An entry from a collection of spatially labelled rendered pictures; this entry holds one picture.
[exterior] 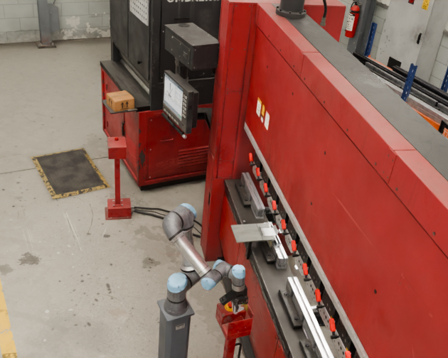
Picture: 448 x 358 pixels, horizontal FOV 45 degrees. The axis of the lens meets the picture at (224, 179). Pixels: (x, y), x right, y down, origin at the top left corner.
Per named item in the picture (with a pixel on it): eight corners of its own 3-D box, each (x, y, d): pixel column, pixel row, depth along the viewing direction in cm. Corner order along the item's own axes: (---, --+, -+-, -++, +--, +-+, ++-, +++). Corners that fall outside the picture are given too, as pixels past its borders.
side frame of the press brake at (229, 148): (199, 243, 510) (221, -9, 387) (286, 239, 529) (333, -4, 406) (204, 261, 489) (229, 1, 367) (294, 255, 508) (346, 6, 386)
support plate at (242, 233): (230, 226, 374) (230, 224, 373) (267, 224, 380) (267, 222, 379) (236, 243, 359) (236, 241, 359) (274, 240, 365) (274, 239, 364)
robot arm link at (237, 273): (235, 261, 313) (248, 267, 309) (235, 275, 319) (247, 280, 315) (227, 268, 308) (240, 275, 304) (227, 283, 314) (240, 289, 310)
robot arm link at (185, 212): (176, 287, 337) (164, 209, 314) (191, 274, 348) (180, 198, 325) (192, 293, 331) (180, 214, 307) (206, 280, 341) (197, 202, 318)
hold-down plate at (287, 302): (278, 293, 340) (279, 289, 338) (286, 292, 341) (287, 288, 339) (293, 329, 315) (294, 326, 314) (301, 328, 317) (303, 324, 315)
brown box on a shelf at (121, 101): (101, 101, 523) (101, 89, 517) (127, 98, 534) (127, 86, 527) (110, 114, 501) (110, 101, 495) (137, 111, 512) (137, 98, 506)
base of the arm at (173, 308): (168, 318, 327) (169, 307, 322) (159, 301, 338) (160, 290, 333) (191, 312, 333) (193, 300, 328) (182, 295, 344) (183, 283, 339)
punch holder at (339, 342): (331, 339, 272) (338, 316, 263) (347, 338, 274) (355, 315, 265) (343, 364, 260) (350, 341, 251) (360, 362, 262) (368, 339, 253)
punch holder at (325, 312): (318, 310, 288) (323, 287, 280) (333, 309, 290) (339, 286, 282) (328, 332, 276) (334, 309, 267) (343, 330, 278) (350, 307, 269)
